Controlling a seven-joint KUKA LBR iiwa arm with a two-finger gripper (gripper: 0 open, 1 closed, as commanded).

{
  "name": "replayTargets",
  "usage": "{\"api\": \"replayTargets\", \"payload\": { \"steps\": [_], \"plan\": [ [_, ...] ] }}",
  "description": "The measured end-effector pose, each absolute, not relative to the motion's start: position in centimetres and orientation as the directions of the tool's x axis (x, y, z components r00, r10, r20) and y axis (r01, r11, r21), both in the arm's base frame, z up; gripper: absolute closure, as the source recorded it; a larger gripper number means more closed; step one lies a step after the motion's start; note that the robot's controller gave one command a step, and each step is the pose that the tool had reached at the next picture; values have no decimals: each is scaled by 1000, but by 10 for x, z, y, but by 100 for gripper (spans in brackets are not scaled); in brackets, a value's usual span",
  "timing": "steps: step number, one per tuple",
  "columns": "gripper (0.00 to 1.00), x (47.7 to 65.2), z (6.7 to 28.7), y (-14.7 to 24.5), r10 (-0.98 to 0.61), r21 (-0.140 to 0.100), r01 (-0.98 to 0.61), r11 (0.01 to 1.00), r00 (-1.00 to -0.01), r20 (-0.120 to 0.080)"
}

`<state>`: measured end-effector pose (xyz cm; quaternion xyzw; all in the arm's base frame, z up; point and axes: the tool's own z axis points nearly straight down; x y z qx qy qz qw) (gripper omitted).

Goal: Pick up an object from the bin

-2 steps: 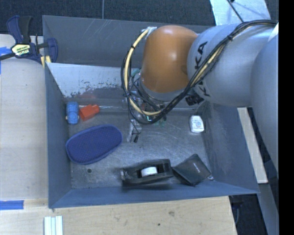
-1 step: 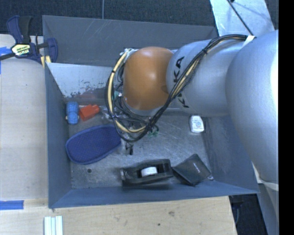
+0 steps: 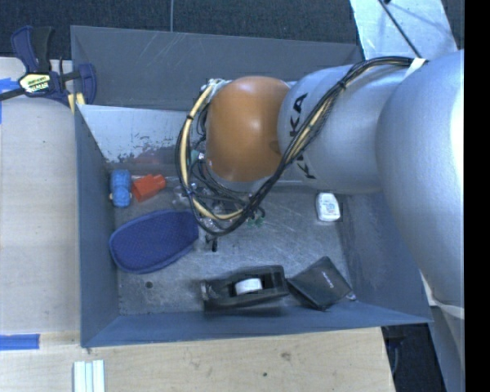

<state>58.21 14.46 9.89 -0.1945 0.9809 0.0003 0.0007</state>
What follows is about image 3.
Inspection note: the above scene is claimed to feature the pale wood flat board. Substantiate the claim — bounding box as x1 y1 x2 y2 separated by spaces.
0 95 82 336

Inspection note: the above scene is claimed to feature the blue fabric pouch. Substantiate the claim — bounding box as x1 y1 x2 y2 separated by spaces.
108 208 200 275

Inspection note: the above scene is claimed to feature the red-orange plastic block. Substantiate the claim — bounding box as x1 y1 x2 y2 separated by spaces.
131 173 167 203

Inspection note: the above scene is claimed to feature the black tape dispenser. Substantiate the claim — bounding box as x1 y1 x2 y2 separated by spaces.
200 264 291 314

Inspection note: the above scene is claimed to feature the black flat case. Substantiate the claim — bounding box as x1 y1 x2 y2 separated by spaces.
287 256 354 312

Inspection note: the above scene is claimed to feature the blue toy figure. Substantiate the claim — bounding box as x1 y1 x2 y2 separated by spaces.
109 168 133 209

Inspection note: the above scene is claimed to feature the grey metal bin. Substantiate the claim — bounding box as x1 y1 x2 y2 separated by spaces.
69 24 434 349

